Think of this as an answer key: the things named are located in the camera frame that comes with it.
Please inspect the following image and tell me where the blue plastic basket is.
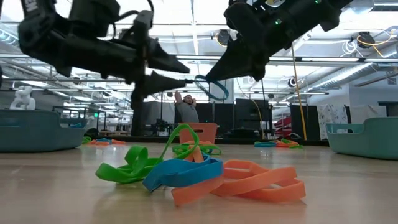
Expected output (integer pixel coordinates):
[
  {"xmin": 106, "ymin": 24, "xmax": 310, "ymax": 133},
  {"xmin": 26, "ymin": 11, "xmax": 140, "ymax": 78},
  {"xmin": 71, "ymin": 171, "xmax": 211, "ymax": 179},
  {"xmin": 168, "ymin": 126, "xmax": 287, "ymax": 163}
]
[{"xmin": 0, "ymin": 108, "xmax": 88, "ymax": 153}]

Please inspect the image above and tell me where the black metal table frame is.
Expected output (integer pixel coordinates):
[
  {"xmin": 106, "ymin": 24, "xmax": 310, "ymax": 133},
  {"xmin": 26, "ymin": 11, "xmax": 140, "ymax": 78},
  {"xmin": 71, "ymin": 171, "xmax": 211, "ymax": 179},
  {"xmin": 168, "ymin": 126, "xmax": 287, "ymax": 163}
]
[{"xmin": 93, "ymin": 135, "xmax": 330, "ymax": 147}]

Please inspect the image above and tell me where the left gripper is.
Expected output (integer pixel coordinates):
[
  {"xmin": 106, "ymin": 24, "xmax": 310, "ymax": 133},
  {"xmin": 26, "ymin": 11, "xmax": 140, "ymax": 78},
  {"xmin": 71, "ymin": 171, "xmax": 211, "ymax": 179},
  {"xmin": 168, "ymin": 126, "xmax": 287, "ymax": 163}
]
[{"xmin": 52, "ymin": 30, "xmax": 194, "ymax": 109}]

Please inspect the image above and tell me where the dark grey partition panel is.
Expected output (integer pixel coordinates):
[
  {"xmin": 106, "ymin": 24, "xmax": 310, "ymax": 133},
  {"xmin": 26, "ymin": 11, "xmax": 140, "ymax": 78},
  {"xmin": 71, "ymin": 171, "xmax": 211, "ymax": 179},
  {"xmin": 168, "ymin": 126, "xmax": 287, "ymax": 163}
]
[{"xmin": 131, "ymin": 101, "xmax": 175, "ymax": 137}]

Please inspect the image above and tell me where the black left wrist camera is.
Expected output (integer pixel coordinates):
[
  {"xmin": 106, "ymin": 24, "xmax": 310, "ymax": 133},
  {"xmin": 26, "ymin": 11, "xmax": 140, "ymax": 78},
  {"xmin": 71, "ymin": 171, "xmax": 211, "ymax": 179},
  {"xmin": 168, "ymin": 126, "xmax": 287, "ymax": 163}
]
[{"xmin": 132, "ymin": 10, "xmax": 155, "ymax": 35}]

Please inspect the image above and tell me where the red rack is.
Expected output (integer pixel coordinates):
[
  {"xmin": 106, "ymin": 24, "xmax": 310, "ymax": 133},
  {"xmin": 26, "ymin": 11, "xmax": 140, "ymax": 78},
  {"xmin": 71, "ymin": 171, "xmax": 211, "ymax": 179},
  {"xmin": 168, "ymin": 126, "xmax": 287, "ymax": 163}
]
[{"xmin": 274, "ymin": 116, "xmax": 292, "ymax": 138}]

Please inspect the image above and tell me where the black hanging cable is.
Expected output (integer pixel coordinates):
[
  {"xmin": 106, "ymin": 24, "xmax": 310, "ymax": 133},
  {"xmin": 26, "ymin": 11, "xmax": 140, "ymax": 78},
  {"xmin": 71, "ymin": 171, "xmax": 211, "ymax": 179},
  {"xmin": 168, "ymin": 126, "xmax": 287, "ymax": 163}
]
[{"xmin": 260, "ymin": 81, "xmax": 266, "ymax": 139}]

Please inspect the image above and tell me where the black ceiling cable reel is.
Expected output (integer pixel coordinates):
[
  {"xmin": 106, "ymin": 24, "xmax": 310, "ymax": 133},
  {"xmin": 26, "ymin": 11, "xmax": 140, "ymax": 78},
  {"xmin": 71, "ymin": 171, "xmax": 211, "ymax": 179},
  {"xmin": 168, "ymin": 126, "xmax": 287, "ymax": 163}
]
[
  {"xmin": 216, "ymin": 29, "xmax": 231, "ymax": 47},
  {"xmin": 356, "ymin": 30, "xmax": 376, "ymax": 49}
]

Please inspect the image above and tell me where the white column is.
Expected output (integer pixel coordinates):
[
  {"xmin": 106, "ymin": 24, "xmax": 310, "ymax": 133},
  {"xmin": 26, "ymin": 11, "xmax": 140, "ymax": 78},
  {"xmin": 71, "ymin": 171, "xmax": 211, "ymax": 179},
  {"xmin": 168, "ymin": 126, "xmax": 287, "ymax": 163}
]
[{"xmin": 210, "ymin": 79, "xmax": 234, "ymax": 104}]

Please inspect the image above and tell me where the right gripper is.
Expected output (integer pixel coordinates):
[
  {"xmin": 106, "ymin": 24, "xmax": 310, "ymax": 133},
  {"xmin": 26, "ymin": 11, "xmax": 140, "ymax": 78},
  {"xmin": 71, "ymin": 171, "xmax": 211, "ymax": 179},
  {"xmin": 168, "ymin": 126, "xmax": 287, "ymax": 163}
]
[{"xmin": 205, "ymin": 0, "xmax": 318, "ymax": 83}]

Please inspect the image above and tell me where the white robot figure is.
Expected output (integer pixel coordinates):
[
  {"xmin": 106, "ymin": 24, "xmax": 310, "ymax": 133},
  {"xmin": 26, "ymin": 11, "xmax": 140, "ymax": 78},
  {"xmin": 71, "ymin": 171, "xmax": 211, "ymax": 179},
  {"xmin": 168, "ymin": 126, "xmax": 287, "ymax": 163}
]
[{"xmin": 9, "ymin": 85, "xmax": 37, "ymax": 110}]

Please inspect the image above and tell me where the long ceiling light rail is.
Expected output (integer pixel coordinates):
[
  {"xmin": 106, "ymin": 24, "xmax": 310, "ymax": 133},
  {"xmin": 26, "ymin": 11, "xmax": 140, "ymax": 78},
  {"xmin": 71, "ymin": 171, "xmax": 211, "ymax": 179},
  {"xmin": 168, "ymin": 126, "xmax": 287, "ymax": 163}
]
[{"xmin": 0, "ymin": 53, "xmax": 398, "ymax": 62}]

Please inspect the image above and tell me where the yellow hanging cable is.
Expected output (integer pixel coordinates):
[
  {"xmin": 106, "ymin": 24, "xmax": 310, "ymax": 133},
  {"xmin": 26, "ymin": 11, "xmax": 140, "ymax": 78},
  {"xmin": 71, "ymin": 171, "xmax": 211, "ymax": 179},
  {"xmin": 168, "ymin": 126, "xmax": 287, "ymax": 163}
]
[{"xmin": 290, "ymin": 45, "xmax": 308, "ymax": 141}]

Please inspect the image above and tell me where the orange plastic basket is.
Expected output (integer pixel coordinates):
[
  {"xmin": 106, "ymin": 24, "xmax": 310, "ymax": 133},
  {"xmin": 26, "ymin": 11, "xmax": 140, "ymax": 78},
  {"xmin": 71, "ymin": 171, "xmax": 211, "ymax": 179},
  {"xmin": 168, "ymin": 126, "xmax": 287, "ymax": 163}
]
[{"xmin": 178, "ymin": 122, "xmax": 218, "ymax": 144}]

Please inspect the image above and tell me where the black partition panel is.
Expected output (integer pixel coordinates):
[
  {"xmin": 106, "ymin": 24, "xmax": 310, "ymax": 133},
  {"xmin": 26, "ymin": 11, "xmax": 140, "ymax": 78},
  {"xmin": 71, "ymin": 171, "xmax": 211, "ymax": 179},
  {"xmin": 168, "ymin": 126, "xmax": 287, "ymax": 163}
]
[
  {"xmin": 290, "ymin": 104, "xmax": 321, "ymax": 141},
  {"xmin": 174, "ymin": 102, "xmax": 234, "ymax": 127},
  {"xmin": 234, "ymin": 98, "xmax": 270, "ymax": 130}
]

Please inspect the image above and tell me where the person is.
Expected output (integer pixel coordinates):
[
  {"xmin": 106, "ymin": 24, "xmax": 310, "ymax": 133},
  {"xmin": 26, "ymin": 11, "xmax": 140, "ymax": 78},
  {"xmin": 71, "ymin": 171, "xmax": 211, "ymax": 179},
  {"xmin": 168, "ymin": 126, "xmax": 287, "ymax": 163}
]
[{"xmin": 173, "ymin": 91, "xmax": 200, "ymax": 124}]

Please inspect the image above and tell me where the silver air duct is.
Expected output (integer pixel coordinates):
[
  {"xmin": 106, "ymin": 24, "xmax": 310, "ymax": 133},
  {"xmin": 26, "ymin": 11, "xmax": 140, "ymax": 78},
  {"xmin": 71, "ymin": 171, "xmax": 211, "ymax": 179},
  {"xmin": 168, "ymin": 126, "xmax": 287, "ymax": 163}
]
[{"xmin": 306, "ymin": 62, "xmax": 398, "ymax": 91}]

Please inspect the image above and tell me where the dark monitor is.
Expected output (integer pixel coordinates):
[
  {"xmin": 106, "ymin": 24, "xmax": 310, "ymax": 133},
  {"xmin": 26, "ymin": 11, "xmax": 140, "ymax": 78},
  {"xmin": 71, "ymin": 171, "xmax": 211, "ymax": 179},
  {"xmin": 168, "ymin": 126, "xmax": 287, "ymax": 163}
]
[{"xmin": 377, "ymin": 101, "xmax": 398, "ymax": 118}]

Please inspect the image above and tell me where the white patterned sheet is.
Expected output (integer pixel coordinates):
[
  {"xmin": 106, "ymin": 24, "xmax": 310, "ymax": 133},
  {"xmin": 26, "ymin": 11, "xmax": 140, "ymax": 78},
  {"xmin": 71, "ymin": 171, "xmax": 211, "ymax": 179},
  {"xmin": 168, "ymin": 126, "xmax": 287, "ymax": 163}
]
[{"xmin": 317, "ymin": 104, "xmax": 348, "ymax": 140}]

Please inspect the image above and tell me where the black left camera cable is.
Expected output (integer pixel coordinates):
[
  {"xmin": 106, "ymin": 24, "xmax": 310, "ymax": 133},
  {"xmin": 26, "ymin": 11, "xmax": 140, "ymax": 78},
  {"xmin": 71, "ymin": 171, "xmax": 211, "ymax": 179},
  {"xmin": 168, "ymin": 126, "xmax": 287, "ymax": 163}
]
[{"xmin": 113, "ymin": 0, "xmax": 155, "ymax": 32}]

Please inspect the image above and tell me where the black frame stand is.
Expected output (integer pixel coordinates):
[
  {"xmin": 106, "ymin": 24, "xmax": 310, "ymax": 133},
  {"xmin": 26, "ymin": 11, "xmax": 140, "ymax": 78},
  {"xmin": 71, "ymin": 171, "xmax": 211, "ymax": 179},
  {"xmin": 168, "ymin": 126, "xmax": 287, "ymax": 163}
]
[{"xmin": 159, "ymin": 79, "xmax": 211, "ymax": 138}]

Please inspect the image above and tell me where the teal plastic basket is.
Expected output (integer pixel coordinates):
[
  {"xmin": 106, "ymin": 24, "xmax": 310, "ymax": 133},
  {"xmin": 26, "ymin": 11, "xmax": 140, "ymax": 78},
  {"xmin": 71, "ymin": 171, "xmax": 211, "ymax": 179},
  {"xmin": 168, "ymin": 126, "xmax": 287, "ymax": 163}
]
[{"xmin": 325, "ymin": 116, "xmax": 398, "ymax": 161}]

